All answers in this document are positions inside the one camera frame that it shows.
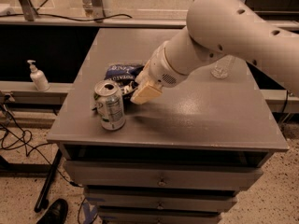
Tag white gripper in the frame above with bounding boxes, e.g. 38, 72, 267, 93
131, 42, 188, 105

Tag blue chip bag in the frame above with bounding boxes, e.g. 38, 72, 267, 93
98, 63, 144, 101

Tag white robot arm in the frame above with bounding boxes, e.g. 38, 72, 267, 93
131, 0, 299, 105

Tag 7up soda can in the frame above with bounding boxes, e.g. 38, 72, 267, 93
93, 80, 125, 131

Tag clear plastic water bottle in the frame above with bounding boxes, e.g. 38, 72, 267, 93
211, 55, 235, 79

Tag grey drawer cabinet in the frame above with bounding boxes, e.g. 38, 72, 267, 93
46, 27, 290, 224

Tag white pump soap bottle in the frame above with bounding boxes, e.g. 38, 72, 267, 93
27, 60, 50, 91

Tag top grey drawer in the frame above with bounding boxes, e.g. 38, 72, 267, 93
64, 161, 263, 190

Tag grey drawer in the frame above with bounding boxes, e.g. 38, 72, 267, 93
64, 161, 263, 190
84, 189, 237, 213
98, 208, 221, 224

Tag middle grey drawer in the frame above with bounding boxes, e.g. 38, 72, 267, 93
84, 189, 237, 213

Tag bottom grey drawer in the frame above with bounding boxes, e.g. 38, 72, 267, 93
98, 208, 221, 224

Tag black shoe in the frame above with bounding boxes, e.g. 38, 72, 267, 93
36, 199, 68, 224

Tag black metal table leg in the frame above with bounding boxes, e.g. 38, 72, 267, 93
34, 150, 62, 213

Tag middle metal frame post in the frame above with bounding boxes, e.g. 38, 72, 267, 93
91, 0, 105, 21

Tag metal frame post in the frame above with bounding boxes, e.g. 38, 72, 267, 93
18, 0, 36, 21
91, 0, 105, 21

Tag black floor cables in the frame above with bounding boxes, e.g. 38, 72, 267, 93
0, 91, 82, 189

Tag left metal frame post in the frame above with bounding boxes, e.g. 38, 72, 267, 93
18, 0, 36, 21

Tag black cable on ledge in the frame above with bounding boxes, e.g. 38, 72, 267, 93
0, 12, 133, 22

